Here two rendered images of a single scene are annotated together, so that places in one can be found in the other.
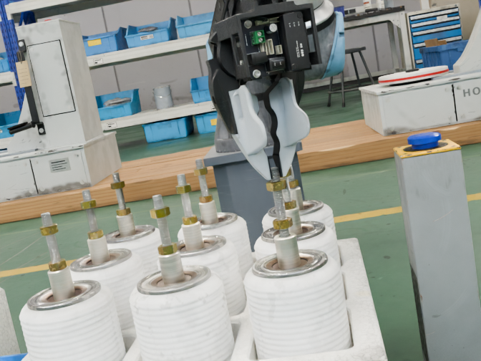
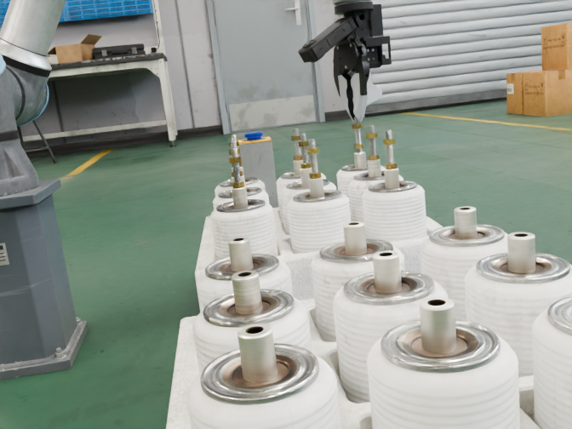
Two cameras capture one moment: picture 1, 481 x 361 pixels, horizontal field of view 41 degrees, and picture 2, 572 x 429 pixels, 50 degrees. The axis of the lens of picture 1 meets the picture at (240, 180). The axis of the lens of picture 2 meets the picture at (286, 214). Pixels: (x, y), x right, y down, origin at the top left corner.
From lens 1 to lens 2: 1.47 m
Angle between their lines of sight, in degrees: 99
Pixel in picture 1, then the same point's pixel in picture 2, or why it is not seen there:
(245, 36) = (379, 46)
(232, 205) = (45, 248)
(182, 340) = not seen: hidden behind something
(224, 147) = (15, 186)
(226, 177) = (37, 217)
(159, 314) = not seen: hidden behind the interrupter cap
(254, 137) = (373, 95)
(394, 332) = (192, 296)
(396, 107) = not seen: outside the picture
